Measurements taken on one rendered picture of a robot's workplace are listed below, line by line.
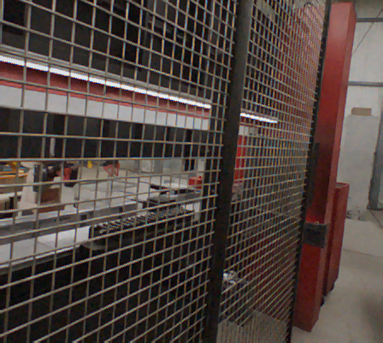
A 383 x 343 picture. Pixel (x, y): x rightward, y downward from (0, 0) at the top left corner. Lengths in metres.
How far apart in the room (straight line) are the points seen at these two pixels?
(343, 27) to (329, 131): 0.70
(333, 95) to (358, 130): 4.47
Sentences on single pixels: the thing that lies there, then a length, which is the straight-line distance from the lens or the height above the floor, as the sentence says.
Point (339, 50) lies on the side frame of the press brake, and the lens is 2.57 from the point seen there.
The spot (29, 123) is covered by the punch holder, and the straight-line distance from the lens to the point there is 1.20.
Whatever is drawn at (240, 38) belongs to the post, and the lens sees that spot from 0.70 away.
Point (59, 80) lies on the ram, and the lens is 1.26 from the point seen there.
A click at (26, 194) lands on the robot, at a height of 0.85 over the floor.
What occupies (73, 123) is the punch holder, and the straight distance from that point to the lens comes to 1.29.
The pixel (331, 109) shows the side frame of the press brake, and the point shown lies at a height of 1.57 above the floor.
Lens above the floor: 1.32
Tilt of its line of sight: 3 degrees down
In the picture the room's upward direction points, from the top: 6 degrees clockwise
